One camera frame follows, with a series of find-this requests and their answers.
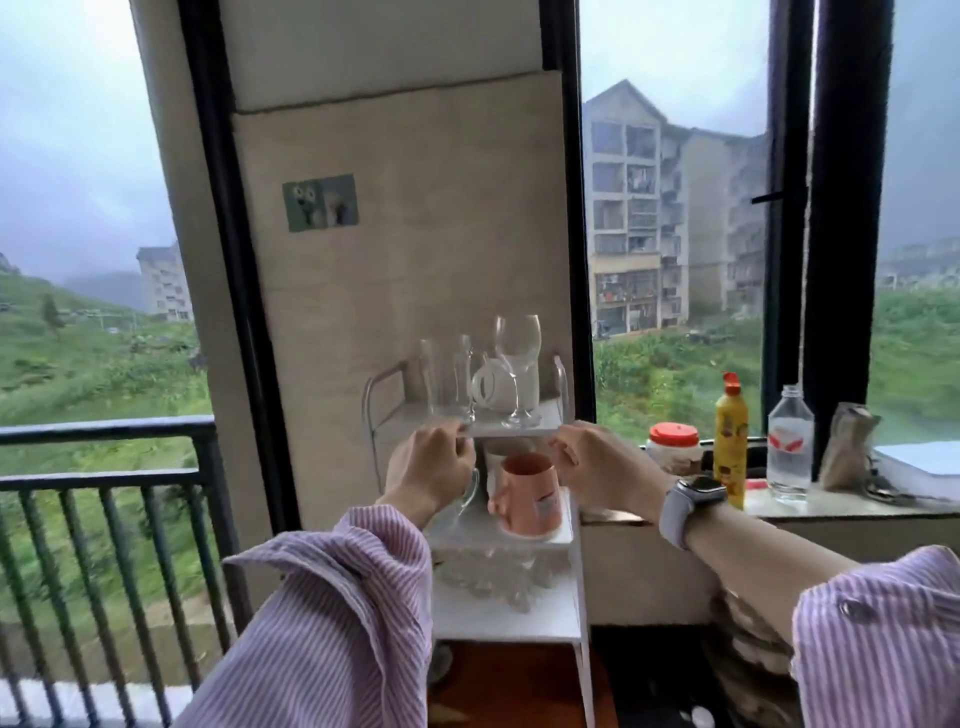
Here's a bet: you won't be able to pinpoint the grey smartwatch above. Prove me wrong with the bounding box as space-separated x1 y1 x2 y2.
657 475 729 553

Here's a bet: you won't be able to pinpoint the person's right forearm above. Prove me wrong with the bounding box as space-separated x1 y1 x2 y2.
660 480 960 728

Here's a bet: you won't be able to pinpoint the white jar with orange lid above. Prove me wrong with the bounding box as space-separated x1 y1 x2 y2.
645 422 705 477

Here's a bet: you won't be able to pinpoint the tall apartment building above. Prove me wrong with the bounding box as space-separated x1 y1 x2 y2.
582 78 771 339

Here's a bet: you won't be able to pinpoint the clear wine glass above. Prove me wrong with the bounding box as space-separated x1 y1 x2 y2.
492 314 543 430

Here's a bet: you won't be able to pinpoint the person's left forearm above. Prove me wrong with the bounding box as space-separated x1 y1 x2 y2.
174 504 438 728

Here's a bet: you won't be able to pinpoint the white tiered cup rack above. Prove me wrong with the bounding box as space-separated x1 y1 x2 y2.
361 354 598 728

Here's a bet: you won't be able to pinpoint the metal keys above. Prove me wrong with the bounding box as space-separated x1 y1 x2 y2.
864 471 920 507

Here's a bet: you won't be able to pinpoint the person's left hand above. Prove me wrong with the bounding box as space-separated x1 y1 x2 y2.
377 422 478 531

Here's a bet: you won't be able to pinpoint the group of clear glasses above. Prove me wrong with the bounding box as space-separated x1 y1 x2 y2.
435 546 564 610

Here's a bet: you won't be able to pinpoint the black window frame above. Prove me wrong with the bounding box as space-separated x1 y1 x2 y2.
176 0 303 537
538 0 599 427
759 0 895 459

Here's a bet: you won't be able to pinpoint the black balcony railing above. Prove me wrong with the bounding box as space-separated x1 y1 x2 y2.
0 414 255 728

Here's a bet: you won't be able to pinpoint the clear handled glass mug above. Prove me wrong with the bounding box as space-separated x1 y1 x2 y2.
447 444 483 519

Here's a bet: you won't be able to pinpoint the clear plastic water bottle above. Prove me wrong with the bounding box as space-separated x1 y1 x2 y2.
765 384 816 504

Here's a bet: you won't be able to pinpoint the brown paper bag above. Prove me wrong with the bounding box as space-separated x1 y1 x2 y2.
816 402 883 493

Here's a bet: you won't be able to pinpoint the person's right hand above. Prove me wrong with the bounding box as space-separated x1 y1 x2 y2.
549 420 676 526

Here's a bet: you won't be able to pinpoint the white ceramic cup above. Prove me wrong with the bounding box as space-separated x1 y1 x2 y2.
469 357 541 412

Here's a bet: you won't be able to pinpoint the yellow bottle with red cap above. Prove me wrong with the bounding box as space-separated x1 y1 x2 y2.
713 372 750 511

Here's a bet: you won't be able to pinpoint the orange mug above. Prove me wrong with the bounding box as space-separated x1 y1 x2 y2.
487 451 565 540

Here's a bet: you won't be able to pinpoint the green cartoon sticker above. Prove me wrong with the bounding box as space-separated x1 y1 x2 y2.
282 174 360 234

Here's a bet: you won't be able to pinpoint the stack of woven baskets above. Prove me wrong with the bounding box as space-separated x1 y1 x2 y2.
705 588 807 728

